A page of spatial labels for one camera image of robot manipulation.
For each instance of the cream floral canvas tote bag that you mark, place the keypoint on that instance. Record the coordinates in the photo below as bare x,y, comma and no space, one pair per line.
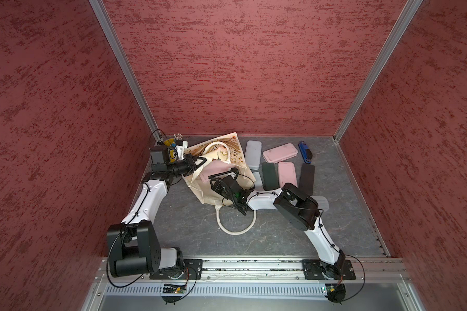
226,148

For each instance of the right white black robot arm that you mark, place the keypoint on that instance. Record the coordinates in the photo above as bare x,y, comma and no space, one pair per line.
298,208

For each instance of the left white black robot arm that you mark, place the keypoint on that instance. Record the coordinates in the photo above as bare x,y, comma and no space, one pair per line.
133,246

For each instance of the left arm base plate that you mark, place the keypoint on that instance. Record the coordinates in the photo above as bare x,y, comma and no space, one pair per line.
191,269

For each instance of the light grey pencil case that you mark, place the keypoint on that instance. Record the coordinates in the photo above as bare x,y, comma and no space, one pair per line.
253,154

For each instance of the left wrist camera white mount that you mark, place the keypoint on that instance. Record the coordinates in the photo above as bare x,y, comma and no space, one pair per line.
180,148

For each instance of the dark grey pencil case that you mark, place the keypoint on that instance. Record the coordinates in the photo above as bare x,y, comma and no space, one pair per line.
307,178

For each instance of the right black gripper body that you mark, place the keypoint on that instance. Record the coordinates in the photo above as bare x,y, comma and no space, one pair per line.
222,190

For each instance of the green pencil case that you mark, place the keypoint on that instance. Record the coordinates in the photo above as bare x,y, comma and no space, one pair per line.
270,177

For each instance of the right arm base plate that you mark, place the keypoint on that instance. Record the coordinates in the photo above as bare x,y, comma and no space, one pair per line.
316,270

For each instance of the yellow cup with pens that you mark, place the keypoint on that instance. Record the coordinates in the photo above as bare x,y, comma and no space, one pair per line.
170,144

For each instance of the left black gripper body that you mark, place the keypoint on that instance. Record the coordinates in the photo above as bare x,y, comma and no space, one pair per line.
185,166

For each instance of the pink pencil case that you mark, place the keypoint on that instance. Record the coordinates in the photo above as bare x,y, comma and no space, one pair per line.
280,153
287,174
215,167

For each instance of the blue stapler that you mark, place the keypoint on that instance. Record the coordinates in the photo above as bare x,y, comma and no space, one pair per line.
306,153

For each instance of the aluminium front rail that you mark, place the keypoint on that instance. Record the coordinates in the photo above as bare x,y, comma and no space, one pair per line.
278,269

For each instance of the light blue pencil case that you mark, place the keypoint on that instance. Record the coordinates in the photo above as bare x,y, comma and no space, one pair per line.
258,181

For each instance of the clear plastic pencil case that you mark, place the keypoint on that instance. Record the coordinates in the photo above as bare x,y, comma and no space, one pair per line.
322,202

